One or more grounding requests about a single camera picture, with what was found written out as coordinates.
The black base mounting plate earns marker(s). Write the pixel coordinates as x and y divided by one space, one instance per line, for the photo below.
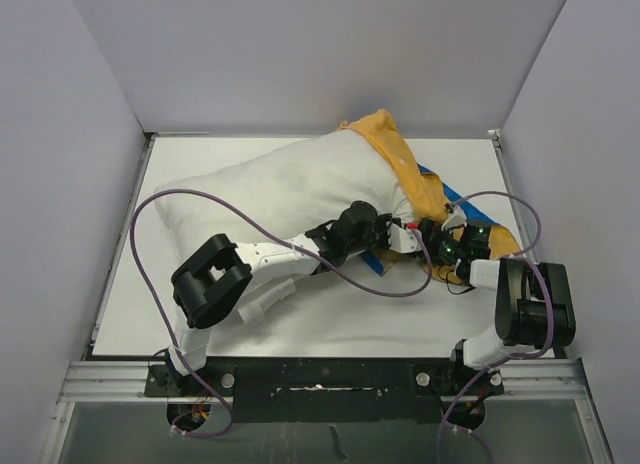
324 390

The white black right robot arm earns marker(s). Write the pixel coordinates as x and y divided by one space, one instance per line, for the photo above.
533 304

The blue yellow Mickey pillowcase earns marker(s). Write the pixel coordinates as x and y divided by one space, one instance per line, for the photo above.
427 194

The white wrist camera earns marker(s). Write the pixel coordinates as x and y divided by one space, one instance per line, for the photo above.
402 240
456 217

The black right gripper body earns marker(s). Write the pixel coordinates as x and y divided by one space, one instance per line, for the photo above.
442 246

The aluminium frame rail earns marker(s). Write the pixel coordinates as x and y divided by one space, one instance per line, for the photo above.
125 382

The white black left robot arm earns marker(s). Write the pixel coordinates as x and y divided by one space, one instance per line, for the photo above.
222 274

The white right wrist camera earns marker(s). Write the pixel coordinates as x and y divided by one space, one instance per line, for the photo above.
456 217

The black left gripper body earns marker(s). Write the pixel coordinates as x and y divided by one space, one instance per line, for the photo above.
380 233

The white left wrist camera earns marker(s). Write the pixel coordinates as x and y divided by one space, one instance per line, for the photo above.
402 240

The white pillow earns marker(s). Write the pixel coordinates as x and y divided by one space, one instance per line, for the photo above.
287 191

